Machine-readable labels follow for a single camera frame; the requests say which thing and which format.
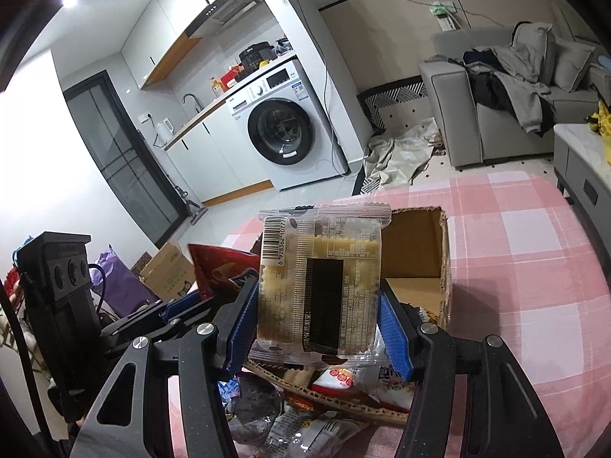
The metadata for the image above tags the steel range hood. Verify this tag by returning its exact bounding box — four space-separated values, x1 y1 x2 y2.
186 0 262 38

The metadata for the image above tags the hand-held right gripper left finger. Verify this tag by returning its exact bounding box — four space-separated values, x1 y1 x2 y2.
71 277 261 458

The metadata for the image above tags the brown cardboard box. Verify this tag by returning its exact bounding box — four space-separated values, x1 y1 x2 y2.
229 206 452 427

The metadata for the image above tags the beige floor cloth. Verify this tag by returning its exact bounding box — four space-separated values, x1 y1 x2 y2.
353 117 440 196

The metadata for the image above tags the floor mop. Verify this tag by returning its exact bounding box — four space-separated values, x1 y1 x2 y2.
176 185 209 226

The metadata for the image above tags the white washing machine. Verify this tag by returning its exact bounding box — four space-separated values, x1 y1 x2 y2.
228 60 349 192

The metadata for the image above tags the purple bag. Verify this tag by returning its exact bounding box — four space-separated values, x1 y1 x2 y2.
91 245 158 318

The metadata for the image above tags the grey sofa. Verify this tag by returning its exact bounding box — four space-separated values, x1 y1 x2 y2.
419 21 611 169

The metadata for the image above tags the light grey pillow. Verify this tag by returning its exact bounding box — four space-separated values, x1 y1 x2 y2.
549 38 597 92

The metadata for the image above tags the white chip bag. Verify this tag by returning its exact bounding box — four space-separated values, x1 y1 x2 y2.
310 363 416 413

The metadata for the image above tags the white kitchen cabinet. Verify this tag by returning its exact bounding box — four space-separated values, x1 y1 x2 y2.
121 0 254 89
165 100 275 206

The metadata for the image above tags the red snack bag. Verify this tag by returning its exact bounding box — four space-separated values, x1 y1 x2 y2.
188 242 262 302

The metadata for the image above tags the clear cracker packet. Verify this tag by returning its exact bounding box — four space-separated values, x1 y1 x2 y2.
248 203 393 368

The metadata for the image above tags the black glass door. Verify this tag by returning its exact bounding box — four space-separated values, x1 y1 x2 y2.
64 71 187 237

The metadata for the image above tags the yellow plastic bag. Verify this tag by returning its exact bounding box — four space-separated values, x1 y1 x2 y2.
589 100 611 135

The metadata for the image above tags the pink checked tablecloth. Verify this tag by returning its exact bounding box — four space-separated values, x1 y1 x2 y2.
165 172 611 458

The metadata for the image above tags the grey jacket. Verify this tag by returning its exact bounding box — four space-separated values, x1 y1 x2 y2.
487 45 557 134

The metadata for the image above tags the black pressure cooker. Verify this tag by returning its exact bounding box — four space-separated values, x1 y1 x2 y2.
239 43 276 70

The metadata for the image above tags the black clothing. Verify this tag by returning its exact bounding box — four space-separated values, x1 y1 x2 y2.
463 50 521 115

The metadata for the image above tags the wall socket with green plug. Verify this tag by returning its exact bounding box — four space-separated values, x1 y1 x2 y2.
428 0 458 32

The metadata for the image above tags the white upper kitchen cabinet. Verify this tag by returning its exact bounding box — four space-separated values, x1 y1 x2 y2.
121 0 254 89

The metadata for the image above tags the white coffee table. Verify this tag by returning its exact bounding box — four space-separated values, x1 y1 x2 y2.
554 123 611 230

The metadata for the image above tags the printed cardboard box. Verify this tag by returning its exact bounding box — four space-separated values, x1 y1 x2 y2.
138 242 197 301

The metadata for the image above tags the white lower kitchen cabinet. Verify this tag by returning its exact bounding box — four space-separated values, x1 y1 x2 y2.
165 100 275 206

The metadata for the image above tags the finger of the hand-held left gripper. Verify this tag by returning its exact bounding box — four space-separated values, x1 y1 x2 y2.
102 312 218 351
100 291 215 339

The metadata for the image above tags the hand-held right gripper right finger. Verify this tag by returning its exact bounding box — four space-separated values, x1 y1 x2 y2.
377 291 566 458

